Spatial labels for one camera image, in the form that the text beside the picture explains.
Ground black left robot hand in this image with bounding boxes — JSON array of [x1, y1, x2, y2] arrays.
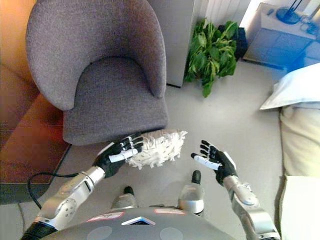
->
[[92, 132, 145, 179]]

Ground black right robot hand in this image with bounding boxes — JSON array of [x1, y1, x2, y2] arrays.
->
[[190, 139, 238, 186]]

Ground white fringed throw pillow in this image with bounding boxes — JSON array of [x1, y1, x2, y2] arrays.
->
[[126, 127, 188, 171]]

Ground white bed pillow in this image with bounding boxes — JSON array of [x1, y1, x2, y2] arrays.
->
[[259, 62, 320, 111]]

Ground silver left robot leg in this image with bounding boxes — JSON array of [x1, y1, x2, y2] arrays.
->
[[111, 186, 138, 211]]

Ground silver robot leg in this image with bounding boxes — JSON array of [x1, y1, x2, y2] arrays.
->
[[111, 186, 138, 211], [177, 169, 206, 217]]

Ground silver right robot leg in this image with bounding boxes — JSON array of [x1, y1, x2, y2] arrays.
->
[[177, 169, 206, 217]]

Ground grey robot torso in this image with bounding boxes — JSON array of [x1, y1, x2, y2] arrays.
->
[[51, 207, 237, 240]]

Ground beige bed mattress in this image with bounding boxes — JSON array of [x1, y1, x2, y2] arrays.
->
[[279, 106, 320, 177]]

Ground grey fabric armchair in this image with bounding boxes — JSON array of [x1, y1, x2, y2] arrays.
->
[[25, 0, 169, 146]]

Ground white duvet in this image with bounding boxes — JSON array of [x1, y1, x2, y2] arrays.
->
[[274, 174, 320, 240]]

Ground green leafy potted plant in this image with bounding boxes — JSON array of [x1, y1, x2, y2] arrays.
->
[[184, 17, 240, 98]]

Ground black plant pot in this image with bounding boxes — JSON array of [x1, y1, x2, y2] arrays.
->
[[218, 23, 248, 61]]

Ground beige wooden nightstand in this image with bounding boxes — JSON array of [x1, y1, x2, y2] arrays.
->
[[242, 2, 320, 70]]

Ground white pleated curtain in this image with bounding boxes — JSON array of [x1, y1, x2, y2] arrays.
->
[[193, 0, 251, 28]]

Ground black round lamp base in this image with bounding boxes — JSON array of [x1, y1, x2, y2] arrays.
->
[[276, 0, 305, 25]]

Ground thick black wrist cable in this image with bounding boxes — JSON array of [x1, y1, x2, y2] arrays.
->
[[27, 171, 81, 210]]

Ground grey wall partition panel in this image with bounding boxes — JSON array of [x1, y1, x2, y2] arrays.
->
[[149, 0, 196, 88]]

